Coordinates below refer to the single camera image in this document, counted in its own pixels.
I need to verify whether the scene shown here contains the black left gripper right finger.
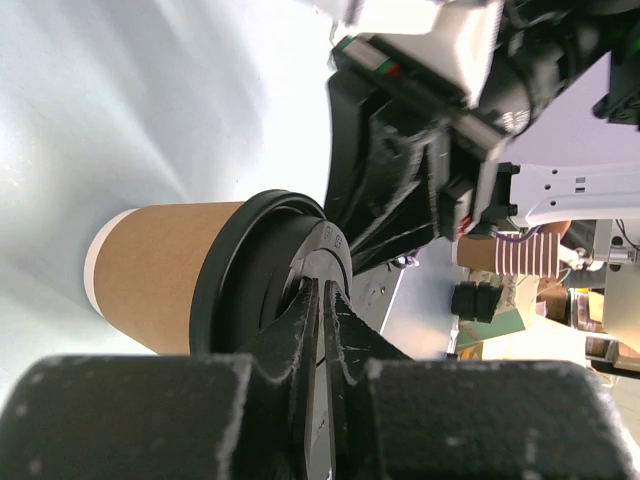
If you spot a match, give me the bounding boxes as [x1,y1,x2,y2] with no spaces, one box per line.
[324,281,639,479]

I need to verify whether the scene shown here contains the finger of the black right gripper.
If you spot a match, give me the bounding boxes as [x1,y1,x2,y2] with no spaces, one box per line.
[324,74,450,273]

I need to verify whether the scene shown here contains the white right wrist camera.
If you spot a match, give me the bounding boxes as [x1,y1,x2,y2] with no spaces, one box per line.
[309,0,504,108]

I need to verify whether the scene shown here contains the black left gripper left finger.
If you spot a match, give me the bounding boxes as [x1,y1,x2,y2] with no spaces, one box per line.
[1,279,320,479]

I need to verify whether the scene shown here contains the background paper cup stack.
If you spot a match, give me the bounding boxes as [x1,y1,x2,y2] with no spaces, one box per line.
[453,233,560,278]

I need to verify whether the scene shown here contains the single black cup lid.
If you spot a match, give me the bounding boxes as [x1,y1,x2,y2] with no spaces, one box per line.
[189,190,353,354]

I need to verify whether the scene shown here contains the single brown paper cup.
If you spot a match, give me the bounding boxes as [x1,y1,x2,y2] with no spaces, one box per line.
[84,202,242,354]

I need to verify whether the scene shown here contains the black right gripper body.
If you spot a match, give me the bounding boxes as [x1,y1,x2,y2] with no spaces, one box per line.
[344,34,510,233]

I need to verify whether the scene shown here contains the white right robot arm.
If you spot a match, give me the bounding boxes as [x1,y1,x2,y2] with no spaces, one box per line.
[325,1,639,273]

